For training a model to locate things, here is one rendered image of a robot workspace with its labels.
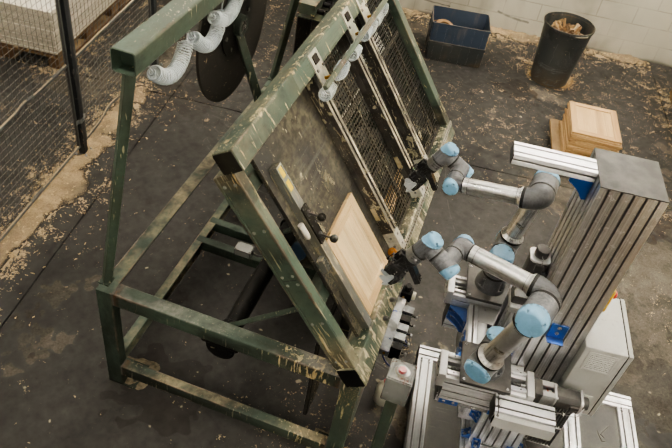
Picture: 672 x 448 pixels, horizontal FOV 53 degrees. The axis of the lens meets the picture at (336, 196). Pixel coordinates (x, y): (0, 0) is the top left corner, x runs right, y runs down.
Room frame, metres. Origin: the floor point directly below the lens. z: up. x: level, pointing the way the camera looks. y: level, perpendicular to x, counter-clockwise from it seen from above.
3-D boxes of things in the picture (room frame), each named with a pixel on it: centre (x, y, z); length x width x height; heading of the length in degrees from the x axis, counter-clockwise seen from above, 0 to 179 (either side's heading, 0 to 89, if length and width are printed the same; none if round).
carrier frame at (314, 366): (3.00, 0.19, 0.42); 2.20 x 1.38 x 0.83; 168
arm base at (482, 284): (2.33, -0.83, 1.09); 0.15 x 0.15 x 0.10
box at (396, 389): (1.81, -0.43, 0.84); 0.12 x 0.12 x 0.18; 78
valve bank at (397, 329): (2.26, -0.45, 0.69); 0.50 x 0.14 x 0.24; 168
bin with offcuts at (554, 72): (6.44, -1.99, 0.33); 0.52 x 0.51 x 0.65; 175
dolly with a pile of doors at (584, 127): (5.14, -2.07, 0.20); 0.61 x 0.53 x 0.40; 175
